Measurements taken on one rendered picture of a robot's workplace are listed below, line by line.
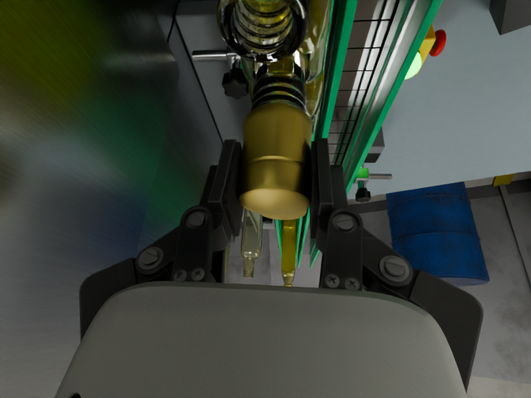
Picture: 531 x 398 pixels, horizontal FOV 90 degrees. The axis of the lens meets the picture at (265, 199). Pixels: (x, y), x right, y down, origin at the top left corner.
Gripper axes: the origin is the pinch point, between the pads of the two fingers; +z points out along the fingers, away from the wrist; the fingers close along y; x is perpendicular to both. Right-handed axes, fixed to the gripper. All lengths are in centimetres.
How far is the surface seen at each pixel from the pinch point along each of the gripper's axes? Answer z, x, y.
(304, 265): 117, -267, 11
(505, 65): 49, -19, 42
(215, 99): 34.5, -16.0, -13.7
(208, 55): 22.9, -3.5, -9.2
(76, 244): -1.4, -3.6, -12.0
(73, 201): 0.5, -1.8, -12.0
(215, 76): 33.2, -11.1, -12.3
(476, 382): 20, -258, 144
